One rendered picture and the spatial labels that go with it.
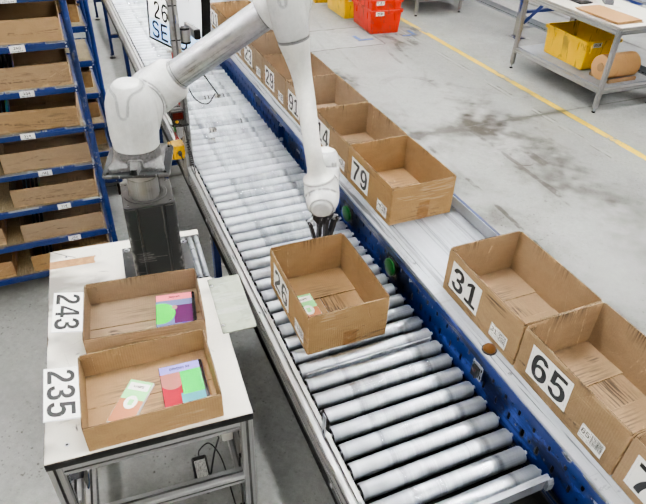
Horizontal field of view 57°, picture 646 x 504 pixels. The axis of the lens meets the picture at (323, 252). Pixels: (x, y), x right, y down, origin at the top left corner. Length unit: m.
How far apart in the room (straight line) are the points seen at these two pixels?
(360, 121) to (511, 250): 1.18
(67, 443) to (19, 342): 1.54
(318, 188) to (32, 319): 2.02
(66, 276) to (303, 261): 0.90
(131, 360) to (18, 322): 1.56
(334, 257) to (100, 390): 0.96
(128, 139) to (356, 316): 0.93
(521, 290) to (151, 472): 1.63
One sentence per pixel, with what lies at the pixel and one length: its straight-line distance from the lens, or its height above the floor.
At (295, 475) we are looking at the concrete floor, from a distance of 2.60.
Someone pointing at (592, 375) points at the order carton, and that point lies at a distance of 1.94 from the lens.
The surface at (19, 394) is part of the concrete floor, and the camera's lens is 3.11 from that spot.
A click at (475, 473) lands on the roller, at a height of 0.75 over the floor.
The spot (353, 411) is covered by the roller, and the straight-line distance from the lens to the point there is 1.86.
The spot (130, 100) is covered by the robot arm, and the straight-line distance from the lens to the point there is 1.99.
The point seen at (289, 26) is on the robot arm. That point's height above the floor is 1.69.
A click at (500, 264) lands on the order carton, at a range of 2.20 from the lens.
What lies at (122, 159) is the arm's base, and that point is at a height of 1.25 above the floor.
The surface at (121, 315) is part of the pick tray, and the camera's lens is 2.19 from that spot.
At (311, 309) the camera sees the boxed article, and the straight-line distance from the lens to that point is 2.11.
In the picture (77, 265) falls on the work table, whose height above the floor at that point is 0.75.
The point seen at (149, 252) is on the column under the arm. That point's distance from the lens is 2.25.
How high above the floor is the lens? 2.20
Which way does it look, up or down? 37 degrees down
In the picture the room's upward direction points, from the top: 2 degrees clockwise
